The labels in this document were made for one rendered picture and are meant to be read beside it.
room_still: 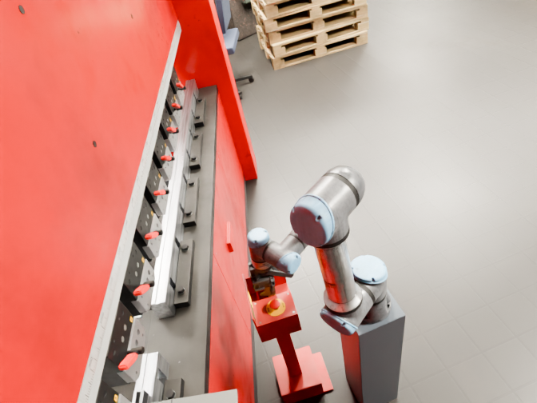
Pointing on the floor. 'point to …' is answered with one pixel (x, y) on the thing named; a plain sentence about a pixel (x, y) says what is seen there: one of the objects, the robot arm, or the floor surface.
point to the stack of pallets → (308, 27)
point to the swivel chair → (229, 34)
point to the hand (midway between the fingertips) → (273, 293)
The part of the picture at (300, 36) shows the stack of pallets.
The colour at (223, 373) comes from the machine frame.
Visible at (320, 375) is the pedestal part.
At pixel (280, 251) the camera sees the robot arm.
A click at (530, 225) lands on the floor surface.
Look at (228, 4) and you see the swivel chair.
